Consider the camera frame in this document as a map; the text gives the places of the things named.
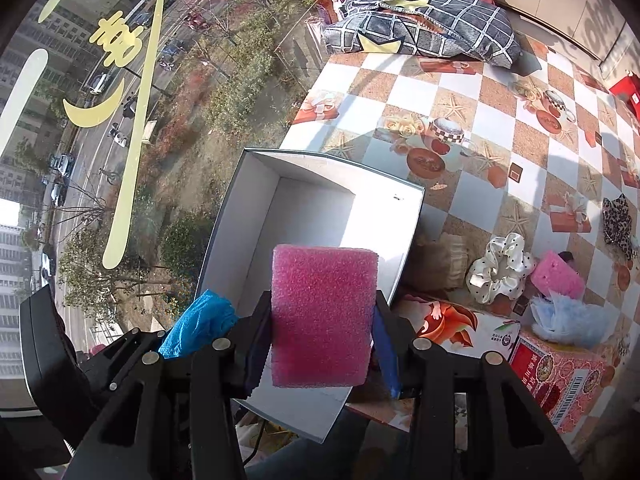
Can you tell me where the light blue mesh bath puff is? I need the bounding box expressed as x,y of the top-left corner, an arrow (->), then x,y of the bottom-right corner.
529,292 -> 615,349

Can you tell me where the white polka dot scrunchie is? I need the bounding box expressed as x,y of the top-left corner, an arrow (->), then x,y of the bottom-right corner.
465,232 -> 536,304

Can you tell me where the pink foam sponge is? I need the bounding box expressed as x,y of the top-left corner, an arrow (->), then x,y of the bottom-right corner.
529,252 -> 586,299
271,244 -> 378,388

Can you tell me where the leopard print fabric scrunchie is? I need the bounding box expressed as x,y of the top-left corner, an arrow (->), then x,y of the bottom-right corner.
602,194 -> 637,260

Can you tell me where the floral white tissue box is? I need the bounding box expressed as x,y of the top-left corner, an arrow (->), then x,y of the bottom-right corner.
347,295 -> 521,432

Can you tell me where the red patterned carton box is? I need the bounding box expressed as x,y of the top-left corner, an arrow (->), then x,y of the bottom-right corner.
510,330 -> 615,434

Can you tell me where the beige knit pouch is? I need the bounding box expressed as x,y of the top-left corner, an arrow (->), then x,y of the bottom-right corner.
404,233 -> 469,292

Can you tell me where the checkered patterned tablecloth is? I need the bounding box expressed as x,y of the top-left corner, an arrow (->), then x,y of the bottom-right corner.
282,36 -> 639,455

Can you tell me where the white open cardboard box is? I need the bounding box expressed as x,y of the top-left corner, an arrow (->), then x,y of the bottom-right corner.
195,146 -> 426,444

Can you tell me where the red plastic chair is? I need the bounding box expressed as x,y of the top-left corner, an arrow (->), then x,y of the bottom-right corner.
610,70 -> 640,120

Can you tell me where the checkered dark blue pillow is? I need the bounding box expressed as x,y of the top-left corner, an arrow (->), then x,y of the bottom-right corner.
322,0 -> 522,68

